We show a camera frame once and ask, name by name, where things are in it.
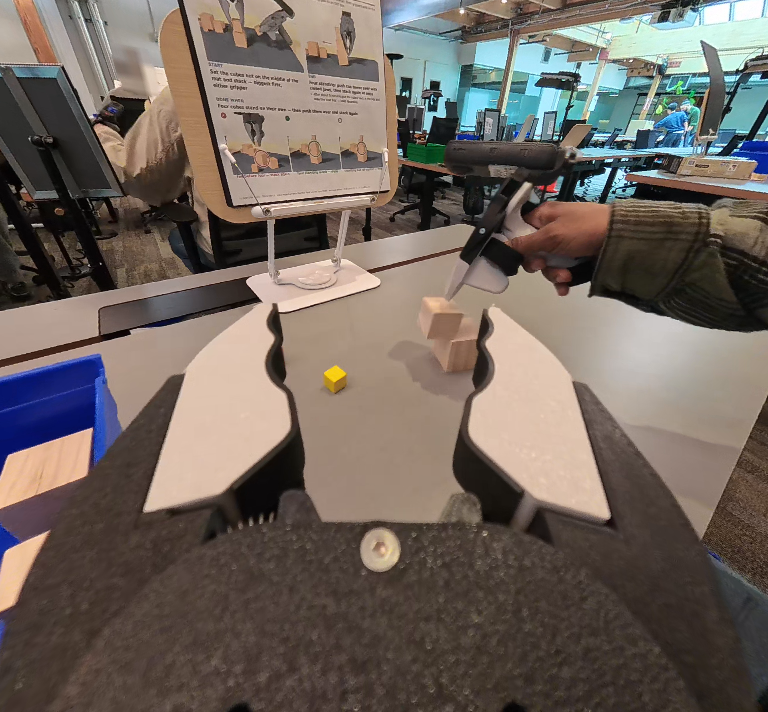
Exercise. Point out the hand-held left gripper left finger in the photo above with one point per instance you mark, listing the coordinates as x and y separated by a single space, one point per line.
222 418

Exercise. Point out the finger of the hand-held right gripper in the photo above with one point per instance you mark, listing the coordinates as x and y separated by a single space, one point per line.
457 280

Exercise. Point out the black board stand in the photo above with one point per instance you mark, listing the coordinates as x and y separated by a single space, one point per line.
60 226

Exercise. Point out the black office chair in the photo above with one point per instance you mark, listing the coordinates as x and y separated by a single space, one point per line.
420 190

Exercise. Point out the wooden block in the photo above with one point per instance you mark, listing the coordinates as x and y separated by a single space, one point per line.
42 469
18 571

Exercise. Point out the ceiling projector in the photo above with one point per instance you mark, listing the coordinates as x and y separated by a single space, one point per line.
675 15

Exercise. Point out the medium wooden cube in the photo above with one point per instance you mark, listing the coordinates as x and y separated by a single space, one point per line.
438 319

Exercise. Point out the large wooden cube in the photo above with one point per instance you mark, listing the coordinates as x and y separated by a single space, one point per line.
459 355

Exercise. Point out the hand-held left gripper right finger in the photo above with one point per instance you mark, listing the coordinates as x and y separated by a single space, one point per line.
534 424

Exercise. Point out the green plastic bin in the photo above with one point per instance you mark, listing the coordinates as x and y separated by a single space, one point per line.
425 153

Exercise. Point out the blue storage bins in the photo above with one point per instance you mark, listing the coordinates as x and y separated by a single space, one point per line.
755 163

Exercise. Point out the dark framed board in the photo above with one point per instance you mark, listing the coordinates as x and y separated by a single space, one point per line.
714 88
54 130

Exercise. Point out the small yellow cube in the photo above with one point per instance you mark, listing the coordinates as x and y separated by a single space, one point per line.
335 379

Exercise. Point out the printed instruction sheet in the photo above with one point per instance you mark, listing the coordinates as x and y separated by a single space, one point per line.
288 76

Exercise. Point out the cardboard box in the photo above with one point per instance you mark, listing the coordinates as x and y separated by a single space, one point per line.
711 167

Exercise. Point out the blue plastic bin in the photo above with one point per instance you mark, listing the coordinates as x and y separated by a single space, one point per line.
48 394

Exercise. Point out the person's right forearm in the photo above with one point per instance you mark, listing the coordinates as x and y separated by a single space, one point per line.
678 262

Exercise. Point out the white sheet stand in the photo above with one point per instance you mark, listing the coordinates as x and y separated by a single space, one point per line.
312 291

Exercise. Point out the person's right hand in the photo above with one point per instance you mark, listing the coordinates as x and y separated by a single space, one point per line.
570 232

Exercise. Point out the wooden office desk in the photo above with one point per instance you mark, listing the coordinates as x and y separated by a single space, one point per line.
429 169
696 185

